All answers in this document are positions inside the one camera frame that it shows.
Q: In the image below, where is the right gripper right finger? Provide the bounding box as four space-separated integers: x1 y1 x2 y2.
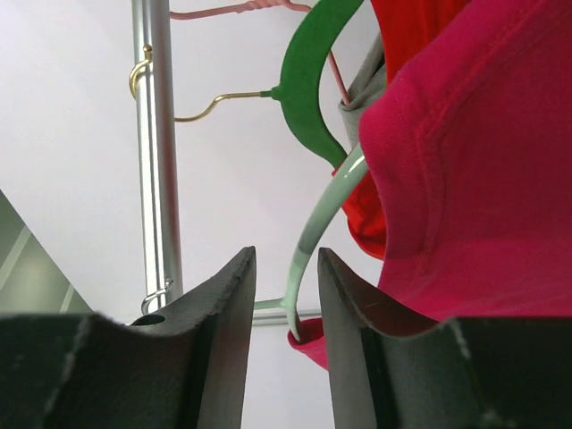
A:
318 248 571 428

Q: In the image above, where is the pink wire hanger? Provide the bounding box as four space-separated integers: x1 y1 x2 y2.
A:
169 0 352 106

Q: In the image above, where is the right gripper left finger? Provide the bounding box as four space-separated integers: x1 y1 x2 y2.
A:
1 247 257 428

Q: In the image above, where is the dark green hanger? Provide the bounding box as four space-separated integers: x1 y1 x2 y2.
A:
170 0 362 168

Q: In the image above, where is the magenta t shirt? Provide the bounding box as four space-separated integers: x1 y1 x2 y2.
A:
286 0 572 372

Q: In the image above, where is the red t shirt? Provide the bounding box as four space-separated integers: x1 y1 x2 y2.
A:
331 0 470 260

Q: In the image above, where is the pale green hanger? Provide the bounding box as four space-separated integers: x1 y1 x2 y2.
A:
254 144 367 341

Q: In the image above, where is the grey clothes rack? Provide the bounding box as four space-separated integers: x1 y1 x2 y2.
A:
129 0 183 315

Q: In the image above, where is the grey garment behind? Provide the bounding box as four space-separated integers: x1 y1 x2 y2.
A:
339 34 387 148

